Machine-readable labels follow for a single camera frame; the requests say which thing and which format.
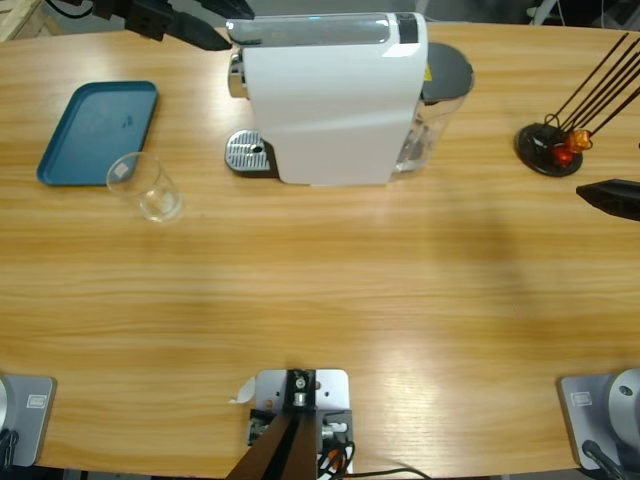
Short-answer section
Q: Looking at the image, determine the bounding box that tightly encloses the thin black power cable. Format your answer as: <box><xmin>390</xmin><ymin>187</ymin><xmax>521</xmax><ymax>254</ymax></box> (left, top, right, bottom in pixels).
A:
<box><xmin>344</xmin><ymin>467</ymin><xmax>434</xmax><ymax>480</ymax></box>

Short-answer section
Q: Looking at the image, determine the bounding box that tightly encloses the clear water tank grey lid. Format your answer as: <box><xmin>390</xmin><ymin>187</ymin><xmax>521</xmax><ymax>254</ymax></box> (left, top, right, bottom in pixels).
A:
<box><xmin>392</xmin><ymin>42</ymin><xmax>475</xmax><ymax>181</ymax></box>

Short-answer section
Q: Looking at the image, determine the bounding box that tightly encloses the wooden pallet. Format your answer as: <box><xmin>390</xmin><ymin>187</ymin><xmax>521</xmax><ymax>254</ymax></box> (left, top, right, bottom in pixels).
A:
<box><xmin>0</xmin><ymin>0</ymin><xmax>64</xmax><ymax>42</ymax></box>

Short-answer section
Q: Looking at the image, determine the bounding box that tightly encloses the white tape piece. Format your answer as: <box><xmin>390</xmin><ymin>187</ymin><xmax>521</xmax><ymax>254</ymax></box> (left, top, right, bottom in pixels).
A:
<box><xmin>228</xmin><ymin>377</ymin><xmax>257</xmax><ymax>405</ymax></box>

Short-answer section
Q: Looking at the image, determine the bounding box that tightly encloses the black capsule holder with rods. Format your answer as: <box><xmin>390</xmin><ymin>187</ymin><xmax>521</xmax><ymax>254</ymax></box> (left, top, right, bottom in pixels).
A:
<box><xmin>514</xmin><ymin>32</ymin><xmax>640</xmax><ymax>177</ymax></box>

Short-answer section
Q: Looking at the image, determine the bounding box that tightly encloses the white metal chair frame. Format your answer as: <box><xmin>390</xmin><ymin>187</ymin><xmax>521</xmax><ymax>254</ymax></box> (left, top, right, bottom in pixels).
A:
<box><xmin>527</xmin><ymin>0</ymin><xmax>569</xmax><ymax>26</ymax></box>

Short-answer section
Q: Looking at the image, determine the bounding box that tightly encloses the clear drinking glass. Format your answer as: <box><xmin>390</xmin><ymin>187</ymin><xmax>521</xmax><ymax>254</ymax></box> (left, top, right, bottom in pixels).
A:
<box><xmin>105</xmin><ymin>151</ymin><xmax>184</xmax><ymax>224</ymax></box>

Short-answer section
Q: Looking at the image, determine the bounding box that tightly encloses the orange coffee capsule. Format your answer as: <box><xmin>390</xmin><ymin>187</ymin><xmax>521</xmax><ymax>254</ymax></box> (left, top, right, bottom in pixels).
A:
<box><xmin>567</xmin><ymin>128</ymin><xmax>594</xmax><ymax>154</ymax></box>

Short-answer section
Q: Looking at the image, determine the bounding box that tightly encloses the grey coffee machine lever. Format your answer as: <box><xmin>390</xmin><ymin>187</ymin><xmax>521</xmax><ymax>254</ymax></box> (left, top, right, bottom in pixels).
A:
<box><xmin>224</xmin><ymin>13</ymin><xmax>396</xmax><ymax>49</ymax></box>

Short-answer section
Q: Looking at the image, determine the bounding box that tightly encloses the white capsule coffee machine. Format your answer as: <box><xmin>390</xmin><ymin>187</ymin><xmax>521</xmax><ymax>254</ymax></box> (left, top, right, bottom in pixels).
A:
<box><xmin>223</xmin><ymin>10</ymin><xmax>431</xmax><ymax>189</ymax></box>

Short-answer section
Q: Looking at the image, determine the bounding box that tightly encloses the dark camera post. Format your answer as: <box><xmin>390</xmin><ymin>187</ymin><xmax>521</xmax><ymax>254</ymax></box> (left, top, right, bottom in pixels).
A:
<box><xmin>224</xmin><ymin>368</ymin><xmax>321</xmax><ymax>480</ymax></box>

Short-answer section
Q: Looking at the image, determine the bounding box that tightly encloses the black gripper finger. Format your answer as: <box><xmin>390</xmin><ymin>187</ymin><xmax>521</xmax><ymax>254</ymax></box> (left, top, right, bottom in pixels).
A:
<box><xmin>575</xmin><ymin>178</ymin><xmax>640</xmax><ymax>223</ymax></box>
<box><xmin>199</xmin><ymin>0</ymin><xmax>255</xmax><ymax>20</ymax></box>
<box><xmin>127</xmin><ymin>2</ymin><xmax>234</xmax><ymax>50</ymax></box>

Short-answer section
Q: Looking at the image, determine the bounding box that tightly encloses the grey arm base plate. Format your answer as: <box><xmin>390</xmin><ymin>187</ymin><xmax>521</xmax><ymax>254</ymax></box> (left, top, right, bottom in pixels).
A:
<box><xmin>0</xmin><ymin>374</ymin><xmax>58</xmax><ymax>467</ymax></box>
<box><xmin>557</xmin><ymin>368</ymin><xmax>640</xmax><ymax>471</ymax></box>

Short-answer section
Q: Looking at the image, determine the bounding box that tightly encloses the orange cable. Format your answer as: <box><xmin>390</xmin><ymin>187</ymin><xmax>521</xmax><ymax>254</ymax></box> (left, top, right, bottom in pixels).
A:
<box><xmin>319</xmin><ymin>444</ymin><xmax>351</xmax><ymax>476</ymax></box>

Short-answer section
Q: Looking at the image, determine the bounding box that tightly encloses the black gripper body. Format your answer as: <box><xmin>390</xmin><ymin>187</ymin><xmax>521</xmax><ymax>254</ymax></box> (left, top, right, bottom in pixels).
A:
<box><xmin>94</xmin><ymin>0</ymin><xmax>139</xmax><ymax>21</ymax></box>

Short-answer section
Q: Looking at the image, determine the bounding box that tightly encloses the dark object at right edge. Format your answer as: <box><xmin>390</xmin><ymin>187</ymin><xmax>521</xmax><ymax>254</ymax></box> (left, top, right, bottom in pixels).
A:
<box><xmin>248</xmin><ymin>368</ymin><xmax>355</xmax><ymax>474</ymax></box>

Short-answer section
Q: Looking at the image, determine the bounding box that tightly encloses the teal plastic tray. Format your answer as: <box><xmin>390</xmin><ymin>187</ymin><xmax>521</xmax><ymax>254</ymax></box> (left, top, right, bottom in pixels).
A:
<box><xmin>35</xmin><ymin>80</ymin><xmax>160</xmax><ymax>188</ymax></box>

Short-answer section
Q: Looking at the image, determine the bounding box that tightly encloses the black base cable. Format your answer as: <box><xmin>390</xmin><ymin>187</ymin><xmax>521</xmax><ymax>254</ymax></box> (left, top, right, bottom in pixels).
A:
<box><xmin>0</xmin><ymin>428</ymin><xmax>21</xmax><ymax>469</ymax></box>
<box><xmin>582</xmin><ymin>439</ymin><xmax>629</xmax><ymax>480</ymax></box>

